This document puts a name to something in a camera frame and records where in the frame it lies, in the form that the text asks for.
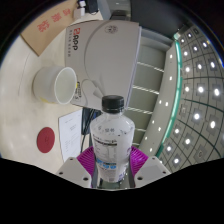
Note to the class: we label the recessed ceiling lights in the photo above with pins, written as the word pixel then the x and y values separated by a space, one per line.
pixel 200 89

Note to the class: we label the black power adapter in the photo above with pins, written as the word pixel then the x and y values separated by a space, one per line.
pixel 91 5

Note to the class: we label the flat round red coaster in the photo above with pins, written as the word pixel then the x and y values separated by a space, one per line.
pixel 45 140

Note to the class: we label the clear black-capped water bottle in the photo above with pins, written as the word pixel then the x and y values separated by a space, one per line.
pixel 111 133

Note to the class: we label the small white adapter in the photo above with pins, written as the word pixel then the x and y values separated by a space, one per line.
pixel 79 12

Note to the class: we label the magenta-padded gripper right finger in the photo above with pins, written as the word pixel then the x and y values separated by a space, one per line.
pixel 139 160

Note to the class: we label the brown paper envelope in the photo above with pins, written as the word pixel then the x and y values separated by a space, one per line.
pixel 46 26

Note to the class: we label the white copy paper box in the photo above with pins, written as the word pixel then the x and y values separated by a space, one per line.
pixel 106 56

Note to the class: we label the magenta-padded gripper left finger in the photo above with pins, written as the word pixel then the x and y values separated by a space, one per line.
pixel 85 160

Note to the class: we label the white printed paper sheet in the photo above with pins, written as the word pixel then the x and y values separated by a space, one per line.
pixel 70 136

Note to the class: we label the white mug with yellow print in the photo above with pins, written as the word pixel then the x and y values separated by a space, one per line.
pixel 46 83

